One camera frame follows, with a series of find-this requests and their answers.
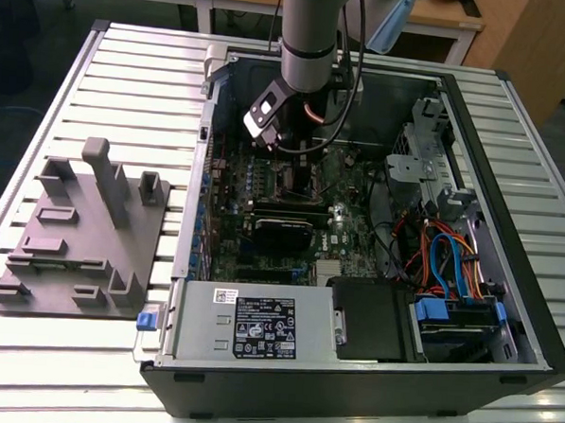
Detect black RAM slot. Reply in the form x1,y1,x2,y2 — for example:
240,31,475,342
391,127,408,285
254,203,336,215
253,208,335,220
254,199,336,210
253,213,335,224

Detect blue disk carrier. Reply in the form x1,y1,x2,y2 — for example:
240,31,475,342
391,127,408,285
412,296,507,328

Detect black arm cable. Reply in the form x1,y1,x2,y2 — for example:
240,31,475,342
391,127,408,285
271,0,370,158

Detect blue data wire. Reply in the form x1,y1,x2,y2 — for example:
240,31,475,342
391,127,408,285
426,232,475,306

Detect blue case latch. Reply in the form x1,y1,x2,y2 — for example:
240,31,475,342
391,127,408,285
134,311,158,333

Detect green motherboard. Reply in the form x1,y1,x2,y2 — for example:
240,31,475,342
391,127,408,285
201,133,398,293

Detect silver chipset heatsink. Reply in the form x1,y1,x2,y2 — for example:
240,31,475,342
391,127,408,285
314,256,346,279

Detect metal drive cage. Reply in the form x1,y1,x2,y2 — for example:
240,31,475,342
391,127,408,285
380,94,491,231

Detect black graphics card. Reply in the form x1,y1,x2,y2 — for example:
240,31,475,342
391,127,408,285
250,216,316,257

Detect grey case latch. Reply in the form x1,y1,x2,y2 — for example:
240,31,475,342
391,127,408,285
201,44,230,96

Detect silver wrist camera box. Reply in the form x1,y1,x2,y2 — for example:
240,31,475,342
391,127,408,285
241,76,291,152

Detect red yellow power wires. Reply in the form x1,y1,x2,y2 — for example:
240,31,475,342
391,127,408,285
394,216,490,307

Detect grey parts rack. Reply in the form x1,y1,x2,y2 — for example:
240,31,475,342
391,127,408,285
0,132,174,321

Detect wooden cabinet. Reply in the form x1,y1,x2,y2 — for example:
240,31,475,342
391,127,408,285
460,0,565,129

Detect metal socket cover frame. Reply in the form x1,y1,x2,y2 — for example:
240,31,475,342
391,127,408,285
313,154,347,200

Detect black PC case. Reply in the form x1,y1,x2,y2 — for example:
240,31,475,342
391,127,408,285
136,37,565,423

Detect grey power supply unit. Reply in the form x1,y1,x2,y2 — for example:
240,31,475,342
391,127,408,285
157,275,351,368

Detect black plastic shroud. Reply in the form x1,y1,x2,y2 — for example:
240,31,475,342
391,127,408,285
325,275,425,365

